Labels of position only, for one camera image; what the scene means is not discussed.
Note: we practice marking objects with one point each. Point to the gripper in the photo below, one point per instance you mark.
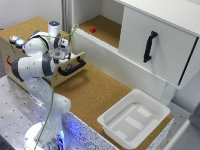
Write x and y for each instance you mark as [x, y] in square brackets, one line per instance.
[62, 52]

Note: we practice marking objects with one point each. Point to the red button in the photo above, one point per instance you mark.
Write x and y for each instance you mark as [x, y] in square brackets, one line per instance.
[13, 38]

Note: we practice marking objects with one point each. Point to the pink block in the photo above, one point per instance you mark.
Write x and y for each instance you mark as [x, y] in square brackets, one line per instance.
[92, 29]

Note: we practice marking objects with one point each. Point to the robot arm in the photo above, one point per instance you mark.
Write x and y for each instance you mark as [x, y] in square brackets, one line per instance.
[33, 66]

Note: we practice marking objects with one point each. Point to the wooden drawer box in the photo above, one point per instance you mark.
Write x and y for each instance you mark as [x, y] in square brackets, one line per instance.
[23, 29]

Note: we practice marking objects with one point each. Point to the blue button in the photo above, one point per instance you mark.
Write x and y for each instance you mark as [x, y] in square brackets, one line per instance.
[20, 42]

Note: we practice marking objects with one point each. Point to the white cabinet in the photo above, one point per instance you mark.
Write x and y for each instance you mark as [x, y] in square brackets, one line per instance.
[100, 56]

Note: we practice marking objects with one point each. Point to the white plastic box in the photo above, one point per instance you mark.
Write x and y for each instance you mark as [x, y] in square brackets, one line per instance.
[133, 121]

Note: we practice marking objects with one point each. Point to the white sliding door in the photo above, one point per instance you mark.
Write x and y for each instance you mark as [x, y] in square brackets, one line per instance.
[168, 43]

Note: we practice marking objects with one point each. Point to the wooden drawer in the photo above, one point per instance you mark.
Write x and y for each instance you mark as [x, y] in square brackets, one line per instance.
[76, 71]

